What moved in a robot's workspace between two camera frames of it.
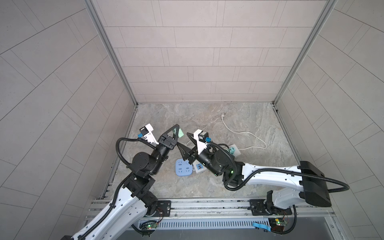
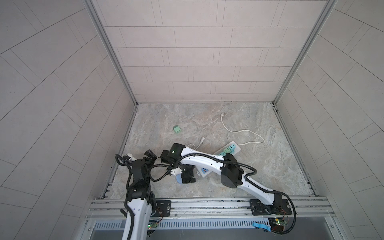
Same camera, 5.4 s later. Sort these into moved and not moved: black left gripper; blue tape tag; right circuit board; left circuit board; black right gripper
Moved: black right gripper; black left gripper
Not moved: left circuit board; right circuit board; blue tape tag
